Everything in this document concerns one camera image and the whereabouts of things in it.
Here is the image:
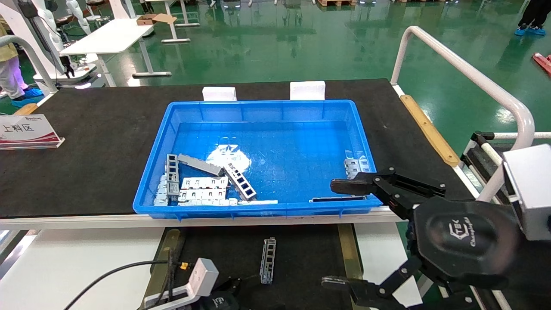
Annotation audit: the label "plain grey metal bar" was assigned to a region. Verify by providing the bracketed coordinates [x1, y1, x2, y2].
[178, 154, 224, 177]

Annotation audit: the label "black conveyor belt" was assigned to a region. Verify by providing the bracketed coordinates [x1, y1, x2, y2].
[0, 78, 476, 218]

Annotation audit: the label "person in yellow coat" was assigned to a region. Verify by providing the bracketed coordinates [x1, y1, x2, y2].
[0, 17, 43, 108]

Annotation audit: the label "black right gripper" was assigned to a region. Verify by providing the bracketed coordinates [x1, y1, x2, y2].
[322, 167, 551, 310]

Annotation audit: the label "slotted grey metal bracket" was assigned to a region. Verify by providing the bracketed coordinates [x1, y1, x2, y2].
[223, 163, 257, 201]
[167, 154, 180, 201]

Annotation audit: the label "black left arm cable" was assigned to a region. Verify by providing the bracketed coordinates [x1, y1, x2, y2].
[65, 258, 190, 310]

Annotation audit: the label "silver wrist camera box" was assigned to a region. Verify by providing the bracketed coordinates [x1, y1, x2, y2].
[502, 144, 551, 241]
[142, 257, 220, 310]

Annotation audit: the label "brass edge strip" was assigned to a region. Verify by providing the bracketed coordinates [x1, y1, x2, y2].
[338, 224, 363, 280]
[149, 228, 181, 298]

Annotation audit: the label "long white metal strip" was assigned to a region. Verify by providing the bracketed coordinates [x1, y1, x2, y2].
[179, 199, 278, 206]

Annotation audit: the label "white background desk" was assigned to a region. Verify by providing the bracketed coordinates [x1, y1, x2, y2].
[60, 17, 173, 87]

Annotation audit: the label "thin dark metal strip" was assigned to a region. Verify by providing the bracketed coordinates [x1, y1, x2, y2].
[310, 195, 366, 203]

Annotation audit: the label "white flat metal bracket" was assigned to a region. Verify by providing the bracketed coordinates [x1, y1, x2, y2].
[180, 177, 229, 191]
[177, 189, 226, 205]

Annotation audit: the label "open cardboard box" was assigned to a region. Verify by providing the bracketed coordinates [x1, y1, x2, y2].
[137, 13, 178, 25]

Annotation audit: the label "red floor object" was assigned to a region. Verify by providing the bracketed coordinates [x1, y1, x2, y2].
[532, 53, 551, 77]

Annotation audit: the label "white foam block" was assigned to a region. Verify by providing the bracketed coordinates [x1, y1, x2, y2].
[202, 87, 238, 102]
[290, 81, 326, 101]

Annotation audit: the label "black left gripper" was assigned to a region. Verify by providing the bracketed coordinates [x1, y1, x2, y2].
[201, 277, 285, 310]

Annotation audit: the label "small grey metal part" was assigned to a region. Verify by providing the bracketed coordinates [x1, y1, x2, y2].
[154, 174, 169, 206]

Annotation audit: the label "grey tubular railing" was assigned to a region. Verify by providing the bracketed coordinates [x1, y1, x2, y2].
[0, 35, 59, 94]

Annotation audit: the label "white desk with T-legs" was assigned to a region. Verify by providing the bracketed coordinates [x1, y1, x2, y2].
[146, 0, 201, 43]

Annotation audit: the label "slotted grey metal channel part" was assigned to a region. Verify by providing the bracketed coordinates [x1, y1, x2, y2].
[260, 237, 277, 285]

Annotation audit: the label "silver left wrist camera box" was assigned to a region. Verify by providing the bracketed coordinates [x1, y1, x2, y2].
[142, 257, 220, 310]

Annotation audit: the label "black cart frame white tubes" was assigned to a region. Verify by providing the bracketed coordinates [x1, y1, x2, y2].
[461, 130, 551, 203]

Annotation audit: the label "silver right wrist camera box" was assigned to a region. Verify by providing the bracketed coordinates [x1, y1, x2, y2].
[502, 144, 551, 241]

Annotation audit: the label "small silver folded bracket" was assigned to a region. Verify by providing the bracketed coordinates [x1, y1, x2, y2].
[344, 151, 371, 179]

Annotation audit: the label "person legs blue shoe covers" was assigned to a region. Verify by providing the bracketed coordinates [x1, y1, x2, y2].
[514, 0, 547, 36]

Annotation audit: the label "blue plastic bin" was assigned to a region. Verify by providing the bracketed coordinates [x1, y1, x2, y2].
[133, 100, 383, 220]

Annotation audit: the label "small black container mat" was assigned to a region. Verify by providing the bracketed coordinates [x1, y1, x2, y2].
[166, 224, 358, 310]

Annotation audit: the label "white tubular railing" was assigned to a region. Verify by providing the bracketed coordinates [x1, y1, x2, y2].
[390, 26, 536, 203]

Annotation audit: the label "white red acrylic sign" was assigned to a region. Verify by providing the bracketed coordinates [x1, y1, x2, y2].
[0, 114, 65, 150]

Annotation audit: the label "white humanoid robot on stand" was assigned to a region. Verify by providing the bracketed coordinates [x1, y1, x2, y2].
[0, 0, 97, 84]

